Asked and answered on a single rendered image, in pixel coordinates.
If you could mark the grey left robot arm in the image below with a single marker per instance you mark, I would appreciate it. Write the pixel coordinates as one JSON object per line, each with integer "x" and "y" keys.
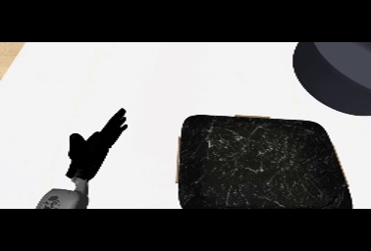
{"x": 65, "y": 198}

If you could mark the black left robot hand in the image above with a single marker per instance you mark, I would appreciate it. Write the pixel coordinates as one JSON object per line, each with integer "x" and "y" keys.
{"x": 89, "y": 151}

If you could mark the dark grey pot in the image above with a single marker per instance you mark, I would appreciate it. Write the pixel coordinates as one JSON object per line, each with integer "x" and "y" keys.
{"x": 337, "y": 75}

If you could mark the black marble tray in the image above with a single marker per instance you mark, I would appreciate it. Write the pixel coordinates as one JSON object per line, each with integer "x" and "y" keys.
{"x": 260, "y": 163}

